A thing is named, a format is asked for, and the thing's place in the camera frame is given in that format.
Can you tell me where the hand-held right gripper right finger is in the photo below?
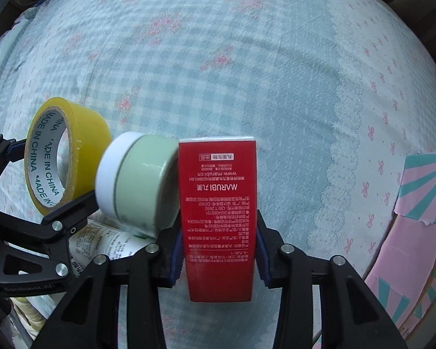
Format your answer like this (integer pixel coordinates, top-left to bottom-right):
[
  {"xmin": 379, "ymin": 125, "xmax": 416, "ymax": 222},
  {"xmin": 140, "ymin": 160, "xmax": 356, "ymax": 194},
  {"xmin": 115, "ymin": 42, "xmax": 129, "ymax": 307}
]
[{"xmin": 256, "ymin": 211, "xmax": 409, "ymax": 349}]

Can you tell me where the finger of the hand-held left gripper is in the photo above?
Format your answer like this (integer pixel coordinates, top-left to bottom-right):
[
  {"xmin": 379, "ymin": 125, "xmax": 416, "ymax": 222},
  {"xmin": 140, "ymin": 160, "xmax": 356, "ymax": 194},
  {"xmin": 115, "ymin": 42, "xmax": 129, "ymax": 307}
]
[
  {"xmin": 0, "ymin": 134, "xmax": 27, "ymax": 208},
  {"xmin": 0, "ymin": 191, "xmax": 100, "ymax": 283}
]

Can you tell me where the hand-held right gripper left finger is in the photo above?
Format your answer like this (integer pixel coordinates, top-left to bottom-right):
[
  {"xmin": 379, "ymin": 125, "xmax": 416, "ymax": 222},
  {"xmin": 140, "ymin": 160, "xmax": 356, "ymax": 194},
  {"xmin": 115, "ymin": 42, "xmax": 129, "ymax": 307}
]
[{"xmin": 33, "ymin": 221, "xmax": 185, "ymax": 349}]

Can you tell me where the red cosmetic box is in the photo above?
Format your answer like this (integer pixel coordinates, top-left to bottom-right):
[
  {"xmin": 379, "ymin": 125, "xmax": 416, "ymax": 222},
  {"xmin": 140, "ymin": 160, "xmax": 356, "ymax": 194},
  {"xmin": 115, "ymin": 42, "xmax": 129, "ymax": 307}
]
[{"xmin": 178, "ymin": 136, "xmax": 259, "ymax": 303}]

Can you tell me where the yellow packing tape roll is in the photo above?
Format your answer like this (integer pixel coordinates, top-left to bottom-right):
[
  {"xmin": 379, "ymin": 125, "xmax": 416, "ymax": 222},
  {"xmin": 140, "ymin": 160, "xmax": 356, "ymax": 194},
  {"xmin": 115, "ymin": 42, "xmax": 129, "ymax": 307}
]
[{"xmin": 24, "ymin": 97, "xmax": 112, "ymax": 213}]

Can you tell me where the green jar with white lid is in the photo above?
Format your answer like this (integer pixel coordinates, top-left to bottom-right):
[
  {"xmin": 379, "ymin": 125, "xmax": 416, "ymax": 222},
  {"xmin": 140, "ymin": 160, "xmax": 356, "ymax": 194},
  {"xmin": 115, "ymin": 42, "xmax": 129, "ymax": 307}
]
[{"xmin": 95, "ymin": 132, "xmax": 181, "ymax": 237}]

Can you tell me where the pale crumpled bag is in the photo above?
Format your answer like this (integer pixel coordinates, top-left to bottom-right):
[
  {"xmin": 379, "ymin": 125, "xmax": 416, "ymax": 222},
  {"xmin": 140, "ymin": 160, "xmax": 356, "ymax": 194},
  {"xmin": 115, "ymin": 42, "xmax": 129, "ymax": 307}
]
[{"xmin": 10, "ymin": 295, "xmax": 47, "ymax": 339}]

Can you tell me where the white printed bottle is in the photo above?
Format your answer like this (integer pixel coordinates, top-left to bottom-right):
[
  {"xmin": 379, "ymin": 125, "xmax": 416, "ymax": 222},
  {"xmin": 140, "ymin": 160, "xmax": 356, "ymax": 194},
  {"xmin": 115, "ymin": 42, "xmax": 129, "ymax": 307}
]
[{"xmin": 68, "ymin": 217, "xmax": 158, "ymax": 277}]

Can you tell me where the pink and teal cardboard box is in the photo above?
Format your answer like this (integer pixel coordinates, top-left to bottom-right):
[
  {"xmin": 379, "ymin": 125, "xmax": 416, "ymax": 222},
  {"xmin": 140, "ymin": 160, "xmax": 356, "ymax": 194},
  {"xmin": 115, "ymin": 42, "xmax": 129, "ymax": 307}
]
[{"xmin": 362, "ymin": 150, "xmax": 436, "ymax": 339}]

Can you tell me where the checked floral bedsheet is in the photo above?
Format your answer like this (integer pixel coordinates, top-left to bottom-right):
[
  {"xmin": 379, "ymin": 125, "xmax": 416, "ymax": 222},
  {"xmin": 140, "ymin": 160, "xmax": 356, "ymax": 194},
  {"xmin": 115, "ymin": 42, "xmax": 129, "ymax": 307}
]
[{"xmin": 0, "ymin": 0, "xmax": 436, "ymax": 349}]

